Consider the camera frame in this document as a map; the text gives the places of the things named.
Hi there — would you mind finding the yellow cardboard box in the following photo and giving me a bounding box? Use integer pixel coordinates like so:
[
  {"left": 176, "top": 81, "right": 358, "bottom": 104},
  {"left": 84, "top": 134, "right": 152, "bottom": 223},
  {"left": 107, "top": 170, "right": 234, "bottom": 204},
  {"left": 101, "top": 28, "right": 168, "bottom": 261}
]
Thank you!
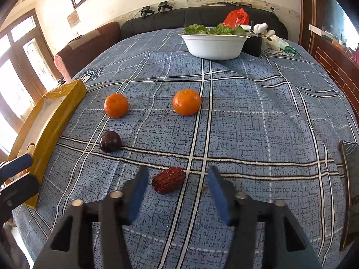
[{"left": 6, "top": 79, "right": 87, "bottom": 209}]

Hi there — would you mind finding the blue plaid blanket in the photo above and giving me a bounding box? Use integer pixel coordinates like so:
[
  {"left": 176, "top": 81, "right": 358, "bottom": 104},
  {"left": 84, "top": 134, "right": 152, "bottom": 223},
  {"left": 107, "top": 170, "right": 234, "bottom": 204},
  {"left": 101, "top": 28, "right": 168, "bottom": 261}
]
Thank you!
[{"left": 11, "top": 28, "right": 359, "bottom": 269}]

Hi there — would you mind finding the dark flat panel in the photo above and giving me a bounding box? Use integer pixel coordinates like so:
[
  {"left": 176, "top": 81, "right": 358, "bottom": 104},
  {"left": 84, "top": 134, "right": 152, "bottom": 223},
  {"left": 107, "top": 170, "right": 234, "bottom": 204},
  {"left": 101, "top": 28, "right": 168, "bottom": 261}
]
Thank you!
[{"left": 339, "top": 140, "right": 359, "bottom": 252}]

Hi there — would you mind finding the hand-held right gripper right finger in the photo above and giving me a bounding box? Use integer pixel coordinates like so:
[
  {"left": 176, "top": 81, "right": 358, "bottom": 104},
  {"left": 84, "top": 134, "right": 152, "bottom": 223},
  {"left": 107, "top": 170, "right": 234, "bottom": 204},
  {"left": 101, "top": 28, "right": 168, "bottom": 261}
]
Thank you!
[{"left": 207, "top": 165, "right": 323, "bottom": 269}]

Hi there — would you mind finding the dark purple plum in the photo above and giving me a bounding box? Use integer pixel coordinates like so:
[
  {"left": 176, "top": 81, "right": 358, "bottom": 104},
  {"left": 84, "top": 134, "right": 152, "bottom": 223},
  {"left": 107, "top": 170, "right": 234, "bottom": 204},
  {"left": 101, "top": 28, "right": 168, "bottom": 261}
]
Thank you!
[{"left": 99, "top": 130, "right": 122, "bottom": 154}]

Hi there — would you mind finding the green lettuce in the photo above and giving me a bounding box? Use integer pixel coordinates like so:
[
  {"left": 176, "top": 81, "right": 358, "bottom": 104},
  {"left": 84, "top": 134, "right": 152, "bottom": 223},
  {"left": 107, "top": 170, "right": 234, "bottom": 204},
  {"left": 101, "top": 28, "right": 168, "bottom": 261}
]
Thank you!
[{"left": 184, "top": 24, "right": 247, "bottom": 36}]

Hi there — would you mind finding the white plastic basin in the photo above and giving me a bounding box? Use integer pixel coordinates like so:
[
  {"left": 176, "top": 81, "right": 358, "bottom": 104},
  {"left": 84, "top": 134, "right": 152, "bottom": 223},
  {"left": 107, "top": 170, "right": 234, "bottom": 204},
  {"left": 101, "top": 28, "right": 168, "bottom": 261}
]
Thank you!
[{"left": 178, "top": 33, "right": 251, "bottom": 61}]

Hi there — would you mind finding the wooden side cabinet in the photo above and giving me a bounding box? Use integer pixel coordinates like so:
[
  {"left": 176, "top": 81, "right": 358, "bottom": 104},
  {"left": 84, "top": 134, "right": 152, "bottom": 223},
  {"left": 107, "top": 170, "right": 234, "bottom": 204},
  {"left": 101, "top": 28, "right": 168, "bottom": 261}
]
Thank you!
[{"left": 309, "top": 24, "right": 359, "bottom": 110}]

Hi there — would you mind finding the white plush toy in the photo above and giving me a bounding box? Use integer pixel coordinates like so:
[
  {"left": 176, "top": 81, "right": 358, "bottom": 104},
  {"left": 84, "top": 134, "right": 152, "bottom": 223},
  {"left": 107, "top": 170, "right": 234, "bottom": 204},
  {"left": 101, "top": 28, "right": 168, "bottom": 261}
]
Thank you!
[{"left": 254, "top": 22, "right": 298, "bottom": 56}]

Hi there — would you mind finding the wooden glass door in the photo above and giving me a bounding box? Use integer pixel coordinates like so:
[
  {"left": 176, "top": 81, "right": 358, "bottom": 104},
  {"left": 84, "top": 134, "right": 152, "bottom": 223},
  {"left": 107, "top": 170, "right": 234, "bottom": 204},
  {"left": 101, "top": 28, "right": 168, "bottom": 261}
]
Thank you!
[{"left": 0, "top": 8, "right": 61, "bottom": 157}]

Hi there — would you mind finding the small black box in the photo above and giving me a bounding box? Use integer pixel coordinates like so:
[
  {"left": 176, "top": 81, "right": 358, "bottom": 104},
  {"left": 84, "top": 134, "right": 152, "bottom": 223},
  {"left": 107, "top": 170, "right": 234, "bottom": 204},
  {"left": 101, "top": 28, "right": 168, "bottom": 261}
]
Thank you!
[{"left": 241, "top": 36, "right": 263, "bottom": 57}]

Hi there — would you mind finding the orange mandarin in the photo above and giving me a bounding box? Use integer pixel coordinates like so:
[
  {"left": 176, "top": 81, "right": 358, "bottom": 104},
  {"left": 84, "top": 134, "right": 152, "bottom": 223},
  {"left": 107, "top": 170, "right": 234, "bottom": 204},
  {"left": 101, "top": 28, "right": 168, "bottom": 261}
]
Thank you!
[
  {"left": 172, "top": 89, "right": 202, "bottom": 116},
  {"left": 104, "top": 93, "right": 129, "bottom": 118}
]

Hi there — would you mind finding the brown armchair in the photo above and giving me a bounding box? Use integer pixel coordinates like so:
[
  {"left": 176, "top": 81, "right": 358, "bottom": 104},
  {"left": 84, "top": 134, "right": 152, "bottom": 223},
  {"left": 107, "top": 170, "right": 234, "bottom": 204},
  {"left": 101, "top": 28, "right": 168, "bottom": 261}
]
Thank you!
[{"left": 54, "top": 22, "right": 122, "bottom": 83}]

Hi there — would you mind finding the red dried jujube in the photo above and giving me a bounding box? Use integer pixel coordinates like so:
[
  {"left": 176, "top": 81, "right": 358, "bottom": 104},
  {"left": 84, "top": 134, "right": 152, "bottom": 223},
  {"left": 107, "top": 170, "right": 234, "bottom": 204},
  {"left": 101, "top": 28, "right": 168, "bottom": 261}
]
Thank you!
[{"left": 152, "top": 167, "right": 186, "bottom": 195}]

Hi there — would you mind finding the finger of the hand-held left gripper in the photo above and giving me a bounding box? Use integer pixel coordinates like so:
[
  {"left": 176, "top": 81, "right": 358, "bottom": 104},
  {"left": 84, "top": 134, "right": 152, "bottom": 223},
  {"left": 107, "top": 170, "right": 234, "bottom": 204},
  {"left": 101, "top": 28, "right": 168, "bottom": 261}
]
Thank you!
[
  {"left": 0, "top": 154, "right": 33, "bottom": 180},
  {"left": 0, "top": 174, "right": 40, "bottom": 225}
]

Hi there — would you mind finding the black leather sofa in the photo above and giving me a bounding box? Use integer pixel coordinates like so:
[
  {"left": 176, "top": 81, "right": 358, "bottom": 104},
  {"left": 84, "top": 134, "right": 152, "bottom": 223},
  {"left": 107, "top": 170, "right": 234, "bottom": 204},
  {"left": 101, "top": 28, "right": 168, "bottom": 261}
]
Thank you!
[{"left": 120, "top": 6, "right": 289, "bottom": 40}]

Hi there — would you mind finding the small wall plaque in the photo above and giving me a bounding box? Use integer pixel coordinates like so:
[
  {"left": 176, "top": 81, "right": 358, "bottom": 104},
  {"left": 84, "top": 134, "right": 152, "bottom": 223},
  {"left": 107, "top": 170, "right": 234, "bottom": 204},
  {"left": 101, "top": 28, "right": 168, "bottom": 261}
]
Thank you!
[{"left": 67, "top": 10, "right": 81, "bottom": 28}]

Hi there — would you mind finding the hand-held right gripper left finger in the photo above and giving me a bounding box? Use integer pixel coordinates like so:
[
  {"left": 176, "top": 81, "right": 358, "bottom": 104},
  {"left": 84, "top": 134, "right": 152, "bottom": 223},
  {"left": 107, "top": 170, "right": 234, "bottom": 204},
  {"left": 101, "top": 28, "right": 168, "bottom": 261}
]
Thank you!
[{"left": 34, "top": 165, "right": 149, "bottom": 269}]

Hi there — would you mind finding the red plastic bag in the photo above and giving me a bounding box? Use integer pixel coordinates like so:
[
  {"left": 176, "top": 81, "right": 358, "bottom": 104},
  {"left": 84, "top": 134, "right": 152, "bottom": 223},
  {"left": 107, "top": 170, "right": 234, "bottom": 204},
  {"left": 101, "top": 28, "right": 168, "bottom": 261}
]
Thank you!
[{"left": 222, "top": 8, "right": 250, "bottom": 26}]

